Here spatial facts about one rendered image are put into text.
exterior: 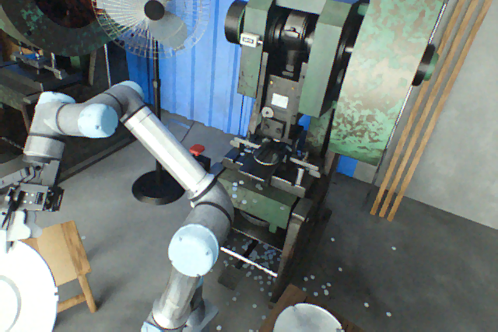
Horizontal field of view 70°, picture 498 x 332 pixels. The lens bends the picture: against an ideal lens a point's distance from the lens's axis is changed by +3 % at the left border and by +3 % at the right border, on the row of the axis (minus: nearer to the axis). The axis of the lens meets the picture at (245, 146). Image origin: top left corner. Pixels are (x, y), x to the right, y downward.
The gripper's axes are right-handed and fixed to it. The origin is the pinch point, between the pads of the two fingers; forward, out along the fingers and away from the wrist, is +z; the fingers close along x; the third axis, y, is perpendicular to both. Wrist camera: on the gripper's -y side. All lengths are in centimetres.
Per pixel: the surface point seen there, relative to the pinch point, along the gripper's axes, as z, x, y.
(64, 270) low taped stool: 19, 84, -24
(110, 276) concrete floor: 26, 123, -17
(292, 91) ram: -70, 60, 64
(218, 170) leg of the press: -36, 94, 35
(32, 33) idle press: -92, 86, -70
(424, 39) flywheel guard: -66, 4, 91
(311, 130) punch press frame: -64, 95, 80
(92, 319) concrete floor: 43, 106, -15
